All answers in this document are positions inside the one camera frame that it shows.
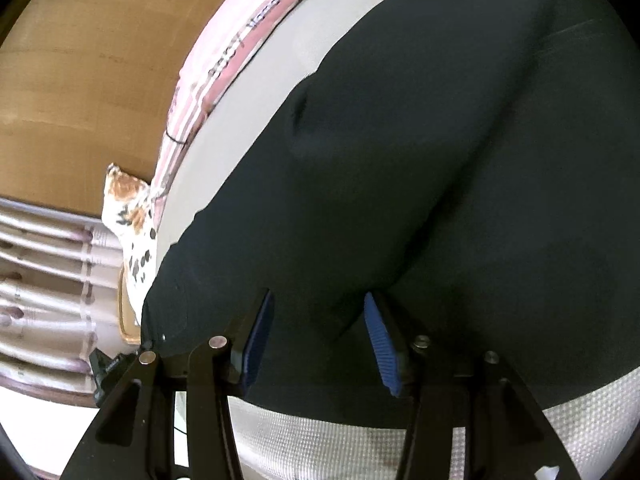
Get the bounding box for black pants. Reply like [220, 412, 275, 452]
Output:
[142, 0, 639, 428]

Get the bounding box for wooden bedside chair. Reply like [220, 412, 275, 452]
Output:
[117, 266, 141, 346]

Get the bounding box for pink curtain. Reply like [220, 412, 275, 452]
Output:
[1, 198, 130, 408]

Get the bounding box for grey woven bed mat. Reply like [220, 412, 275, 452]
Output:
[154, 0, 640, 480]

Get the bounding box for wooden headboard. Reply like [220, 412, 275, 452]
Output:
[1, 0, 224, 216]

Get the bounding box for pink striped baby pillow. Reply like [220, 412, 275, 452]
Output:
[149, 0, 302, 210]

